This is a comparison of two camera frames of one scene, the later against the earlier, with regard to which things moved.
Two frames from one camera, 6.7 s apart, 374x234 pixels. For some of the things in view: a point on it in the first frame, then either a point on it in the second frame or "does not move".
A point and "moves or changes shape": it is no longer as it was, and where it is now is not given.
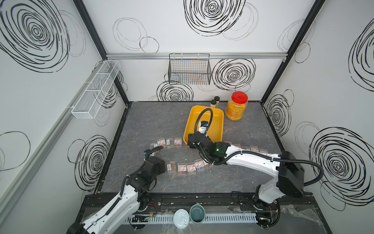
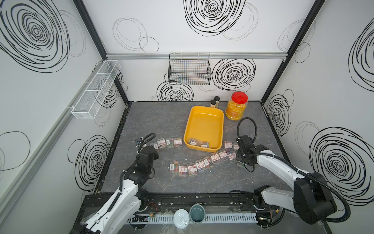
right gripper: [189, 143] → [238, 152]
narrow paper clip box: [171, 167] moves or changes shape
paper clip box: [191, 169] does not move
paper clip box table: [177, 142] does not move
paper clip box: [181, 168] does not move
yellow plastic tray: [216, 128] does not move
